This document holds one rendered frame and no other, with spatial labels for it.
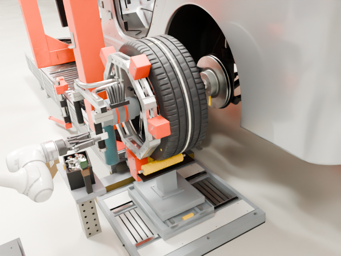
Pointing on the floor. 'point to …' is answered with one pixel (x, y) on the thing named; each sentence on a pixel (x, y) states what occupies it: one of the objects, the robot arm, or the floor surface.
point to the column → (89, 218)
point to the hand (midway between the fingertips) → (99, 135)
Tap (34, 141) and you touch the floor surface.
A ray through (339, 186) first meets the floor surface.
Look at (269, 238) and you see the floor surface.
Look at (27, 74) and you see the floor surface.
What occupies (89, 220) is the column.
